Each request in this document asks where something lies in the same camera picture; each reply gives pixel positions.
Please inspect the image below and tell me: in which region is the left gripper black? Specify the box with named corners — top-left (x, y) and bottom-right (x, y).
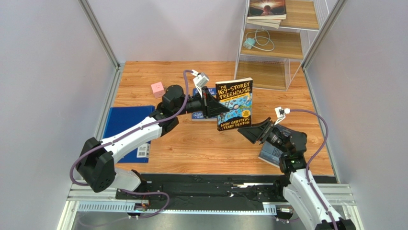
top-left (174, 87), bottom-right (230, 120)

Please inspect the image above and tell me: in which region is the black 169-storey treehouse book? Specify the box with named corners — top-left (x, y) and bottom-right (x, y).
top-left (215, 78), bottom-right (253, 131)

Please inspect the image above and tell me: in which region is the orange 78-storey treehouse book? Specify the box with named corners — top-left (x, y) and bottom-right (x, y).
top-left (246, 18), bottom-right (282, 29)

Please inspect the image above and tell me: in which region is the three days to see book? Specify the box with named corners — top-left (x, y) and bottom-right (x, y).
top-left (247, 0), bottom-right (287, 20)

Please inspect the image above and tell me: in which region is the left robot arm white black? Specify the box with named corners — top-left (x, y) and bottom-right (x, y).
top-left (70, 85), bottom-right (230, 193)

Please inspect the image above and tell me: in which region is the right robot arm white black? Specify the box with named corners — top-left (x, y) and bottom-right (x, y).
top-left (238, 118), bottom-right (356, 230)

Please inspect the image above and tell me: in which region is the blue 91-storey treehouse book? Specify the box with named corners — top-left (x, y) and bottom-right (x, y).
top-left (191, 88), bottom-right (217, 122)

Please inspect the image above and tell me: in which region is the nineteen eighty-four book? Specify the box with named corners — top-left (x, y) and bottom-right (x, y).
top-left (258, 125), bottom-right (293, 168)

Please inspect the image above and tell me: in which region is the pink cube power adapter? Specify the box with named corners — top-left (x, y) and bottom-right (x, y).
top-left (151, 82), bottom-right (166, 99)

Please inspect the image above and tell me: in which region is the blue file folder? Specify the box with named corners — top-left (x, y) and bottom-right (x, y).
top-left (102, 105), bottom-right (155, 163)

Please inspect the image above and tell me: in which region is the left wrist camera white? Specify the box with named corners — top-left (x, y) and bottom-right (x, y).
top-left (192, 70), bottom-right (209, 97)

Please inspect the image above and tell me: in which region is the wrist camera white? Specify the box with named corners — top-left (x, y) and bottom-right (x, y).
top-left (274, 107), bottom-right (291, 125)
top-left (192, 70), bottom-right (209, 97)

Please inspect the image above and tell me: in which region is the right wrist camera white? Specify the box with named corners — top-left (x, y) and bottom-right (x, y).
top-left (274, 107), bottom-right (291, 125)

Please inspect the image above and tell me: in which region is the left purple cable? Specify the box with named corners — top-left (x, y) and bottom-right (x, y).
top-left (69, 69), bottom-right (200, 221)

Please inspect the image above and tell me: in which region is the white wire wooden shelf rack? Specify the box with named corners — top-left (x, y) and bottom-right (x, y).
top-left (234, 0), bottom-right (330, 91)

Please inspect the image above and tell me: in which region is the light blue charger with cable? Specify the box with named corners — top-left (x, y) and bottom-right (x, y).
top-left (243, 29), bottom-right (276, 52)

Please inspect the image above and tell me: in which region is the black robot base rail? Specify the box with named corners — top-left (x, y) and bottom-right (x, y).
top-left (115, 173), bottom-right (288, 211)

